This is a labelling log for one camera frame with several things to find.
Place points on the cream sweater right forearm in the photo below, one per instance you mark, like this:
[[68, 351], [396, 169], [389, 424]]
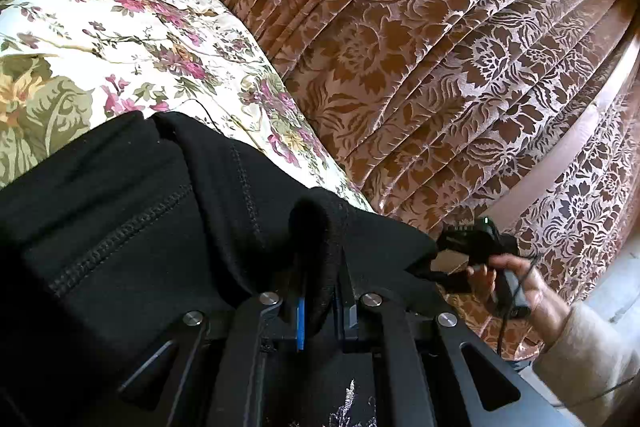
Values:
[[589, 367]]

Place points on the person's right hand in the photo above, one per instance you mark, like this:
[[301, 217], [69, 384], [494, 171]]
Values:
[[548, 311]]

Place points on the plain tan curtain tieback band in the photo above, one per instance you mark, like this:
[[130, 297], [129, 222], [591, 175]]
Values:
[[537, 182]]

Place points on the white floral bedspread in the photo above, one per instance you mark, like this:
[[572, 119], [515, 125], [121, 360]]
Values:
[[68, 66]]

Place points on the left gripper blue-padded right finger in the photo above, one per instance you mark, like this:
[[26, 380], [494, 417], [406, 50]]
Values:
[[346, 308]]

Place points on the black pants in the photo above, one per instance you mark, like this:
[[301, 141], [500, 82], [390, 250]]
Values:
[[145, 274]]

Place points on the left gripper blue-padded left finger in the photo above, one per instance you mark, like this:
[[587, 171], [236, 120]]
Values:
[[298, 319]]

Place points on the brown floral damask curtain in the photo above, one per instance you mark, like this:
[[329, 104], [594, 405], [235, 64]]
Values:
[[436, 109]]

